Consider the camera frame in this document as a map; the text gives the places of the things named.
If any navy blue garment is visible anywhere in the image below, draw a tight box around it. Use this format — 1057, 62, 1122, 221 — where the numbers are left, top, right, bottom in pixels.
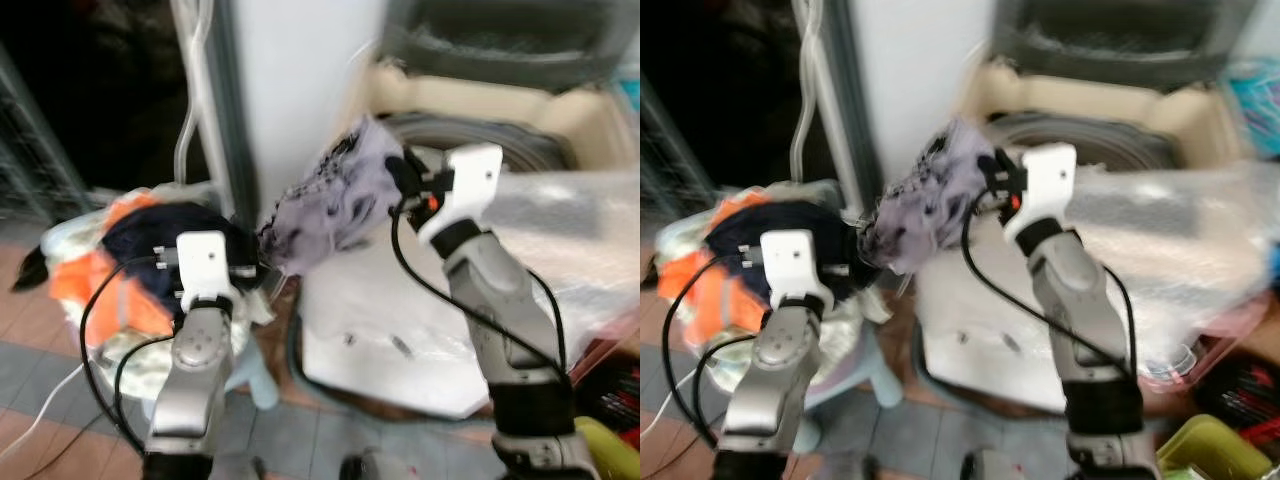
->
704, 199, 863, 301
102, 201, 263, 313

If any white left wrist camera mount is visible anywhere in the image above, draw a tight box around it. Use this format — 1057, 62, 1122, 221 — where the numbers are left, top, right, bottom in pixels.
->
174, 231, 242, 307
759, 229, 833, 311

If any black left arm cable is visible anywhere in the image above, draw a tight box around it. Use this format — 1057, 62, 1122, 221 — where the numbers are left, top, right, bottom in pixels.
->
79, 254, 183, 457
661, 254, 769, 453

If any orange garment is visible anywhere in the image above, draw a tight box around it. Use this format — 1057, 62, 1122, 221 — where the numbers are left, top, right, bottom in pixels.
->
50, 193, 181, 339
656, 193, 771, 337

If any black garment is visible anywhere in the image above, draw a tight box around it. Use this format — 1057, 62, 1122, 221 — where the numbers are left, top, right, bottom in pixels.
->
12, 246, 55, 293

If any grey robot foot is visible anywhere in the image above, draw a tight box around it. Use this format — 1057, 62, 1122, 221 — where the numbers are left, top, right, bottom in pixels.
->
338, 454, 401, 480

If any pale laundry basket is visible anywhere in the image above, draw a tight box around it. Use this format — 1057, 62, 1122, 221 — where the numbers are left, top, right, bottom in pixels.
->
40, 182, 283, 403
652, 180, 886, 405

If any grey wire rack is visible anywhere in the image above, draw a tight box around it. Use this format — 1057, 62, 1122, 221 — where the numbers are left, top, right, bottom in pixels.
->
640, 75, 706, 226
0, 45, 96, 221

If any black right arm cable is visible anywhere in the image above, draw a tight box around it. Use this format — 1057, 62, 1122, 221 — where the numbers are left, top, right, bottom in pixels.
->
961, 188, 1138, 383
389, 198, 571, 386

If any white drain hose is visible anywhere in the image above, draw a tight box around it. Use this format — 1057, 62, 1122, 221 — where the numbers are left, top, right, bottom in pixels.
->
172, 0, 218, 189
790, 0, 833, 186

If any yellow green plastic container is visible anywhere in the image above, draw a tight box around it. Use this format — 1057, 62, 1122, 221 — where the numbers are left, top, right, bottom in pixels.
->
572, 414, 641, 480
1155, 413, 1280, 480

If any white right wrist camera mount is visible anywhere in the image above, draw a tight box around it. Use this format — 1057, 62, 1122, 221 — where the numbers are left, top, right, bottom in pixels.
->
414, 143, 505, 243
1002, 143, 1079, 243

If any light blue plastic stool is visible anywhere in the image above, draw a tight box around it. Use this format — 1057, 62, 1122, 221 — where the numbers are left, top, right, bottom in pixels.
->
140, 335, 283, 426
790, 325, 903, 456

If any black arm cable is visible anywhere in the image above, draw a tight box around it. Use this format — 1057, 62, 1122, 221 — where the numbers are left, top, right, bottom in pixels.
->
79, 254, 183, 457
961, 188, 1138, 383
661, 254, 769, 453
389, 198, 571, 386

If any red and black crate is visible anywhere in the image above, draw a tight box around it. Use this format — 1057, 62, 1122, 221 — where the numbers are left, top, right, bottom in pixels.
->
572, 348, 641, 446
1180, 345, 1280, 446

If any white floor cable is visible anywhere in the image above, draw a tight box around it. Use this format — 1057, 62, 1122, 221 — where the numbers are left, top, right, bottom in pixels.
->
0, 362, 87, 473
640, 365, 703, 441

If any grey washer lid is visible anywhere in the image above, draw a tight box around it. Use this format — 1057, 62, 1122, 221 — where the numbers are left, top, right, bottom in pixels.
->
382, 0, 641, 98
995, 0, 1251, 96

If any grey purple patterned garment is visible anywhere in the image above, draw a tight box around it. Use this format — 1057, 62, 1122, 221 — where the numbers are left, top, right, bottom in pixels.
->
260, 114, 411, 278
858, 117, 1003, 278

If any clear plastic cover sheet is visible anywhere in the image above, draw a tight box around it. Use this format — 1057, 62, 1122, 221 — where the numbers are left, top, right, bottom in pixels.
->
1070, 160, 1280, 361
478, 168, 641, 336

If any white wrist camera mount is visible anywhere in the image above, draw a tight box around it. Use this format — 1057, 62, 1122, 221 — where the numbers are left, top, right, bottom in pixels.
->
759, 229, 833, 311
1002, 143, 1079, 243
414, 143, 505, 243
174, 231, 242, 307

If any white top-load washing machine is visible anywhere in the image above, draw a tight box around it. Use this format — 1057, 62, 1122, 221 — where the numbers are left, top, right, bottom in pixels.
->
293, 58, 641, 421
913, 54, 1280, 417

